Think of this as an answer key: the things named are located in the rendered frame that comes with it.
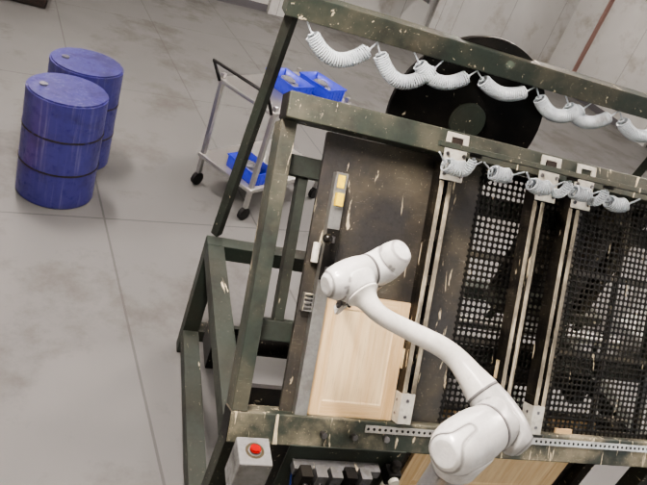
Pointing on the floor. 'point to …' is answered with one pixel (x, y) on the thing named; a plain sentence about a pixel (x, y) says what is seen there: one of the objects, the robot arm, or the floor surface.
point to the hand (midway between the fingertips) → (340, 306)
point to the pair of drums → (67, 127)
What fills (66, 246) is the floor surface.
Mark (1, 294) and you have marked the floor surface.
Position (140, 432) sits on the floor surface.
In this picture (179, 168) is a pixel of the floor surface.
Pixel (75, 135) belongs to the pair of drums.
